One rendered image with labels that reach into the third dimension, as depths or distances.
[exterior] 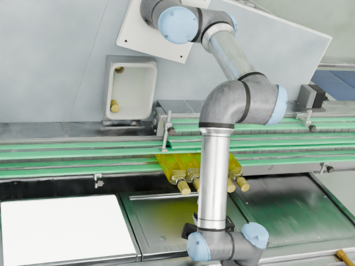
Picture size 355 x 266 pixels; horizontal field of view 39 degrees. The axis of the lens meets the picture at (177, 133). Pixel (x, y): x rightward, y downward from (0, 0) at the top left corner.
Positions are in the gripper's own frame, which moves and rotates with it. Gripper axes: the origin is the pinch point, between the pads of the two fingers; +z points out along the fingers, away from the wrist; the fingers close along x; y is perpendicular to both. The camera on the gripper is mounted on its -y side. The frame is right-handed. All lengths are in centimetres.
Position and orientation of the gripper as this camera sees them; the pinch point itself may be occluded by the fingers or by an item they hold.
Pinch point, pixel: (195, 208)
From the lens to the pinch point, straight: 166.9
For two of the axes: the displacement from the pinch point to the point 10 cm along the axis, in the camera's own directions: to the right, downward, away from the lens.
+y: 9.1, 0.5, 4.1
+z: -3.4, -4.9, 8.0
